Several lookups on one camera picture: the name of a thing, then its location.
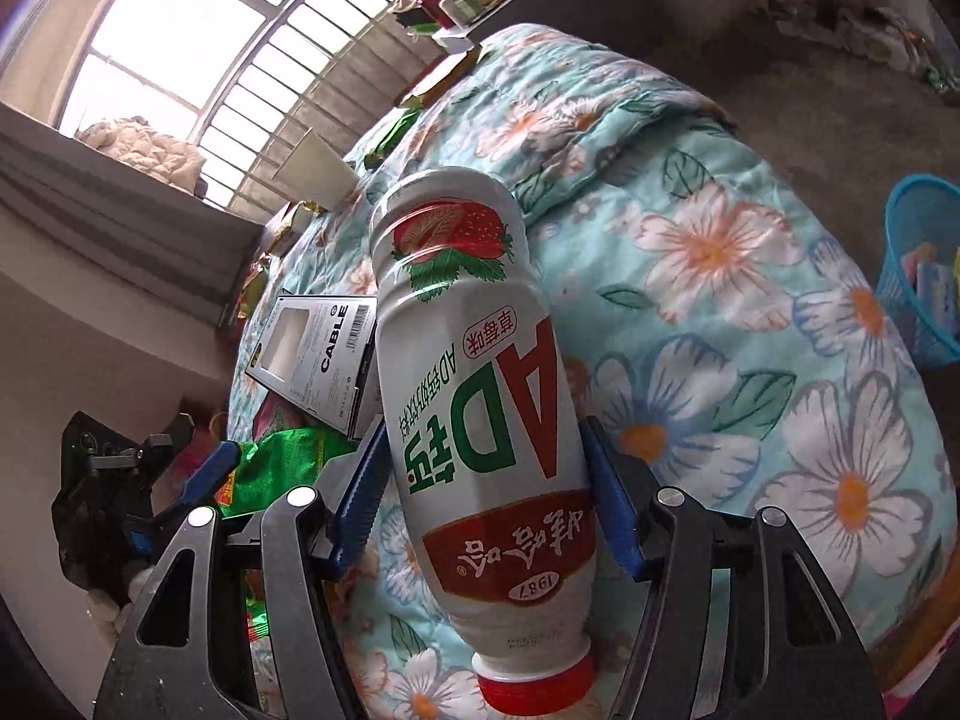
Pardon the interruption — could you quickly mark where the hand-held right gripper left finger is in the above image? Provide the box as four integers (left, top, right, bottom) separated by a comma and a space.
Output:
94, 416, 395, 720

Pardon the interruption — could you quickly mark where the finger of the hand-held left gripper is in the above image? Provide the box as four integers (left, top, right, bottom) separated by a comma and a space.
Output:
154, 411, 242, 522

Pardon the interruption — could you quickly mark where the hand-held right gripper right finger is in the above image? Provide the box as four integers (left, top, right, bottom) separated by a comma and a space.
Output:
577, 416, 886, 720

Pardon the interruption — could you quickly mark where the white strawberry drink bottle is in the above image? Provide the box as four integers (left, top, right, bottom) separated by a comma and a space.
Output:
369, 169, 597, 717

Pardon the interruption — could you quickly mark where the green foil wrapper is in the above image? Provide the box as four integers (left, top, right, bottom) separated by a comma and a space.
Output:
214, 426, 361, 518

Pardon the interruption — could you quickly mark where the turquoise floral blanket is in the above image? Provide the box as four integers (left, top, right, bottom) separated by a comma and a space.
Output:
225, 22, 960, 720

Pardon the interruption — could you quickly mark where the orange snack packet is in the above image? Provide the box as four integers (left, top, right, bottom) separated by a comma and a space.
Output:
259, 201, 323, 241

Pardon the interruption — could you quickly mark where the white paper cup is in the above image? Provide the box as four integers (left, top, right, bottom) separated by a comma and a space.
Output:
271, 127, 361, 209

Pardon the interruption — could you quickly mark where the beige padded jacket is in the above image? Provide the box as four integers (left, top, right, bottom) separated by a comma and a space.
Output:
75, 116, 207, 200

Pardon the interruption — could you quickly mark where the green snack packet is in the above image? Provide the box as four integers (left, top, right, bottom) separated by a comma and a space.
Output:
367, 109, 425, 166

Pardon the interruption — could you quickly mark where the blue mesh basket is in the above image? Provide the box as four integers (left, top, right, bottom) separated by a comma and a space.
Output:
876, 174, 960, 370

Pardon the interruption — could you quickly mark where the window with metal grille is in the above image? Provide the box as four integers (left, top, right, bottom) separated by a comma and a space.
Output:
56, 0, 481, 211

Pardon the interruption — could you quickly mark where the grey windowed cable box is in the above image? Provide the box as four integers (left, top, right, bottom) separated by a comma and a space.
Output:
246, 295, 383, 440

